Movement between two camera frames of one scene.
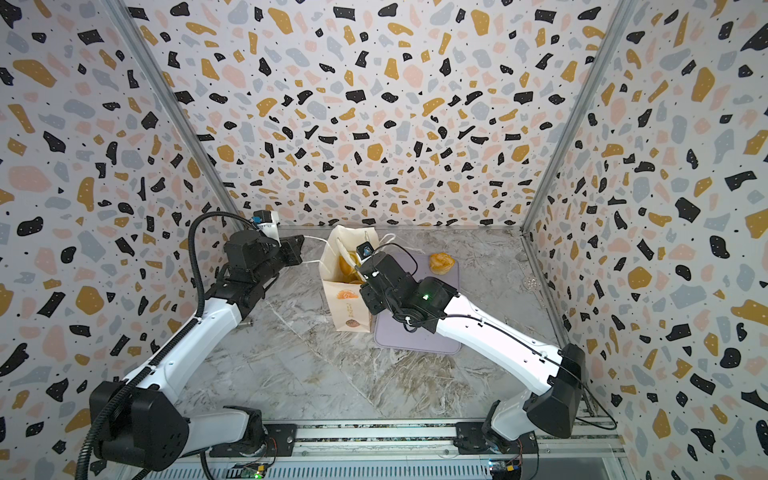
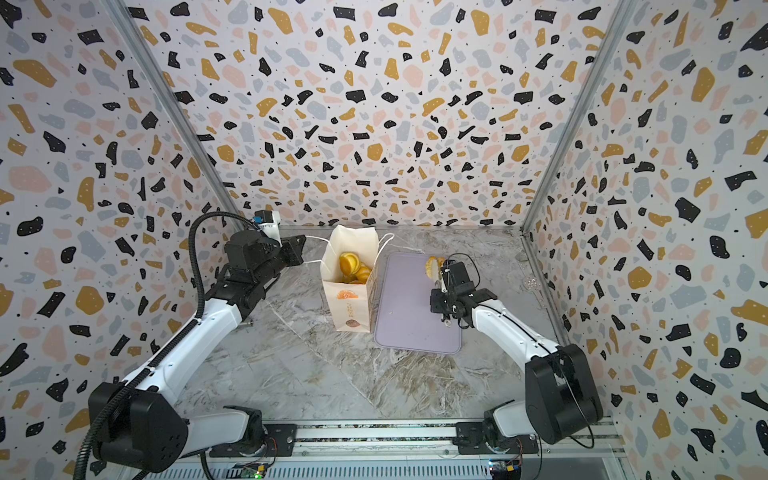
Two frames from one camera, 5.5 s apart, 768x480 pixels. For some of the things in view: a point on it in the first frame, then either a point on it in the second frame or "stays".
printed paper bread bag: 351,303 stays
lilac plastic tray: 392,334 stays
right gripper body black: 366,272 to 447,286
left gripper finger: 290,250 stays
